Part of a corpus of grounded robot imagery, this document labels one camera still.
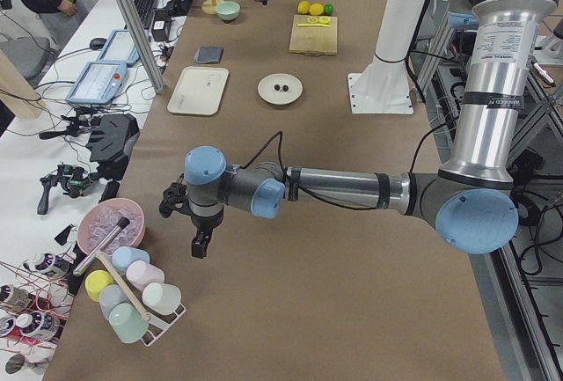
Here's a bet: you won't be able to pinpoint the beige round plate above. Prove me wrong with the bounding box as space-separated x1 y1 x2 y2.
258 73 303 106

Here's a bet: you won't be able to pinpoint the white rabbit tray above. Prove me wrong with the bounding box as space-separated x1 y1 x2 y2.
167 66 229 116

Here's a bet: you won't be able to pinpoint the yellow lemon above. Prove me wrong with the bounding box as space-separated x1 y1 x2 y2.
297 0 311 15
309 3 325 16

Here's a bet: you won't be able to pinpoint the mint green bowl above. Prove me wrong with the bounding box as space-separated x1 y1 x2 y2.
216 1 241 22

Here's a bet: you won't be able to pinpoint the wooden cutting board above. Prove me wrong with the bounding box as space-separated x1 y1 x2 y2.
289 15 338 55

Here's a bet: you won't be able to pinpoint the pink cup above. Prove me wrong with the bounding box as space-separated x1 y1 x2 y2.
126 260 165 291

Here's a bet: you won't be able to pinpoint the grey folded cloth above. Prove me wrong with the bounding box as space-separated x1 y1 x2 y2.
194 46 223 64

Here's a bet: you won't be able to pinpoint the white cup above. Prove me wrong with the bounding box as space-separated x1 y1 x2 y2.
142 282 181 315

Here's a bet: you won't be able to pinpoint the metal tongs in bowl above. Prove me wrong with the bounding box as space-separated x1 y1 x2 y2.
72 216 130 276

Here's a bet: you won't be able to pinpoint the blue cup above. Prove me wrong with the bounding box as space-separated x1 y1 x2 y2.
112 246 150 275

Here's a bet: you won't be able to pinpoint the pastel cup rack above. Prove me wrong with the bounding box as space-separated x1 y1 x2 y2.
97 252 187 347

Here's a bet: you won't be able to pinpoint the pink bowl with ice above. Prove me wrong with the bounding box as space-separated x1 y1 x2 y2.
77 198 145 255

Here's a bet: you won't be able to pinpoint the grey cup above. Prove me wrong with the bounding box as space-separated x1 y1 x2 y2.
99 284 129 320

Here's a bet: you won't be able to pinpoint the yellow cup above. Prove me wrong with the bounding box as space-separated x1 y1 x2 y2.
84 269 114 302

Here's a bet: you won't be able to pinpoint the black keyboard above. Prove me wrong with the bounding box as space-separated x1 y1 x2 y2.
134 0 157 30

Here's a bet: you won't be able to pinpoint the mint cup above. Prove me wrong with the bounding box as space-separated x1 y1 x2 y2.
108 303 149 344

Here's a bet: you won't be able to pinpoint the black controller stand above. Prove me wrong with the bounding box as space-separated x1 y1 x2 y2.
86 114 140 202

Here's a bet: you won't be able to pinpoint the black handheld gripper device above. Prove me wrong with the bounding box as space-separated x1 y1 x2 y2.
37 164 100 215

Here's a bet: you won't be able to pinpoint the blue teach pendant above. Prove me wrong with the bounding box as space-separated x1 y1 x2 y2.
98 29 139 66
66 61 128 106

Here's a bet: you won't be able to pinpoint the computer mouse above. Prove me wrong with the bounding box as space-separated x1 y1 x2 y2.
89 37 106 51

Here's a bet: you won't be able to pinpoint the bottle rack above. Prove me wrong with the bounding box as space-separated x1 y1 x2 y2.
1 260 73 355

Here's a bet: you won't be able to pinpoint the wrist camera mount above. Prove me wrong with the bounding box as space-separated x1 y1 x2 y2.
158 182 191 218

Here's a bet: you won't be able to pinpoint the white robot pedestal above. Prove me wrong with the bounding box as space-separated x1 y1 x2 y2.
348 0 425 114

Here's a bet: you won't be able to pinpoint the aluminium frame post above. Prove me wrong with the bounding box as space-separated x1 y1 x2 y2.
116 0 165 94

